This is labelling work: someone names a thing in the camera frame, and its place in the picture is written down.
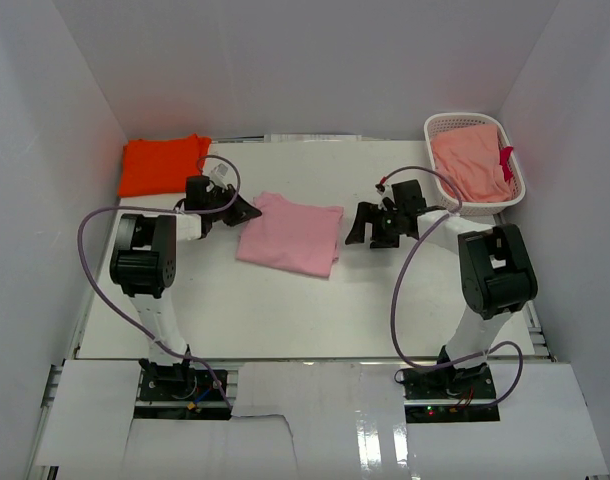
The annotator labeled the folded orange t shirt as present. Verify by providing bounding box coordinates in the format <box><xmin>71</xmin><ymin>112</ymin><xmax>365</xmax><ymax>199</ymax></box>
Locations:
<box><xmin>117</xmin><ymin>134</ymin><xmax>212</xmax><ymax>198</ymax></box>

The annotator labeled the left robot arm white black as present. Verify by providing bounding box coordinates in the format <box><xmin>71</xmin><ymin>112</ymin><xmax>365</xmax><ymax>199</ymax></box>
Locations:
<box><xmin>109</xmin><ymin>175</ymin><xmax>262</xmax><ymax>399</ymax></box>

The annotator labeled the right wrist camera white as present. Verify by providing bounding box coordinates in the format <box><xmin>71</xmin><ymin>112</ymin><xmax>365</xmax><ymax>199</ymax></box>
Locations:
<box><xmin>375</xmin><ymin>177</ymin><xmax>397</xmax><ymax>212</ymax></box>

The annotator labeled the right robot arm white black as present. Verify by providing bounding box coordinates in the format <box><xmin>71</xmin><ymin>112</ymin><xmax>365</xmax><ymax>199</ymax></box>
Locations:
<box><xmin>345</xmin><ymin>180</ymin><xmax>538</xmax><ymax>399</ymax></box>

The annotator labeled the pink t shirt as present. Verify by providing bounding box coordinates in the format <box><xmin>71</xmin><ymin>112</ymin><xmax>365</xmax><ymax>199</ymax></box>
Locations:
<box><xmin>236</xmin><ymin>192</ymin><xmax>344</xmax><ymax>279</ymax></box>

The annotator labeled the magenta cloth in basket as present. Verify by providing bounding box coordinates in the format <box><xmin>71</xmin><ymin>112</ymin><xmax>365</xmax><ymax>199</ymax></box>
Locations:
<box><xmin>499</xmin><ymin>146</ymin><xmax>514</xmax><ymax>183</ymax></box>

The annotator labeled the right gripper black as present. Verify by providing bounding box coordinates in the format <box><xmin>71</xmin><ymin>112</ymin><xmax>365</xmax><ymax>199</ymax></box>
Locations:
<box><xmin>346</xmin><ymin>202</ymin><xmax>405</xmax><ymax>249</ymax></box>

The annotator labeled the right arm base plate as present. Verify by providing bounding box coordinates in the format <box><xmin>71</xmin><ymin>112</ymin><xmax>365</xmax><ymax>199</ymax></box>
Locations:
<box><xmin>394</xmin><ymin>368</ymin><xmax>500</xmax><ymax>425</ymax></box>

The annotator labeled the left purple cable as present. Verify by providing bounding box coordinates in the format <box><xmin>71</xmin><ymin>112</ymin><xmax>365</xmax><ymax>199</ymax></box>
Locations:
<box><xmin>78</xmin><ymin>155</ymin><xmax>242</xmax><ymax>409</ymax></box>

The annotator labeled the aluminium frame rail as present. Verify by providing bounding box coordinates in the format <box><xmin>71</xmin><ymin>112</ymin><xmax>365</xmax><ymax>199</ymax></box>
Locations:
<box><xmin>25</xmin><ymin>365</ymin><xmax>63</xmax><ymax>480</ymax></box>

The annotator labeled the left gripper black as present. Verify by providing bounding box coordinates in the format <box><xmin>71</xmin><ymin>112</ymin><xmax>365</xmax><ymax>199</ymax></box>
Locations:
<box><xmin>204</xmin><ymin>184</ymin><xmax>260</xmax><ymax>227</ymax></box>

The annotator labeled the purple cable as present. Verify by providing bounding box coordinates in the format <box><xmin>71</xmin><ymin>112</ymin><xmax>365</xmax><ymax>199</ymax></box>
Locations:
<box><xmin>377</xmin><ymin>166</ymin><xmax>525</xmax><ymax>412</ymax></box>
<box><xmin>78</xmin><ymin>155</ymin><xmax>242</xmax><ymax>409</ymax></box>

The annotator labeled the printed paper label strip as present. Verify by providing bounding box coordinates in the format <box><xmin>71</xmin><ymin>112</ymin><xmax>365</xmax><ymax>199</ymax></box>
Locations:
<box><xmin>263</xmin><ymin>133</ymin><xmax>362</xmax><ymax>143</ymax></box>

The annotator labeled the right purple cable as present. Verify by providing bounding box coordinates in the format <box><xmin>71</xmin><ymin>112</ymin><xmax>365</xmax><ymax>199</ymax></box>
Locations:
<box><xmin>377</xmin><ymin>166</ymin><xmax>525</xmax><ymax>412</ymax></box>

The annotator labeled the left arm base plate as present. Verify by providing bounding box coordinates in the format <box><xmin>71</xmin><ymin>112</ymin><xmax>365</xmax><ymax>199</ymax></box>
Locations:
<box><xmin>133</xmin><ymin>368</ymin><xmax>231</xmax><ymax>421</ymax></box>

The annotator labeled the white plastic basket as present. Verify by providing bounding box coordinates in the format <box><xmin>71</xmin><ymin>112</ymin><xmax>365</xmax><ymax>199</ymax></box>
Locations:
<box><xmin>424</xmin><ymin>112</ymin><xmax>525</xmax><ymax>216</ymax></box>

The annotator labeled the peach t shirt in basket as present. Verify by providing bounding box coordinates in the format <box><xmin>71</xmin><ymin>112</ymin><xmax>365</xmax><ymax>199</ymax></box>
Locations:
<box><xmin>431</xmin><ymin>124</ymin><xmax>512</xmax><ymax>203</ymax></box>

